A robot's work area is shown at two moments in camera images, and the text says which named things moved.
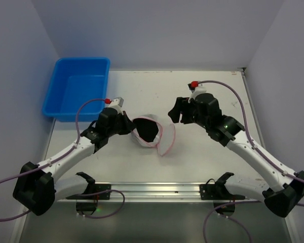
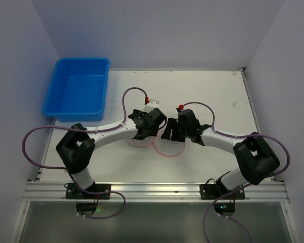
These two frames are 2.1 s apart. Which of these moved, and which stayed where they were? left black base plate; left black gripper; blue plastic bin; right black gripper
Moved: left black gripper; right black gripper
Stayed: left black base plate; blue plastic bin
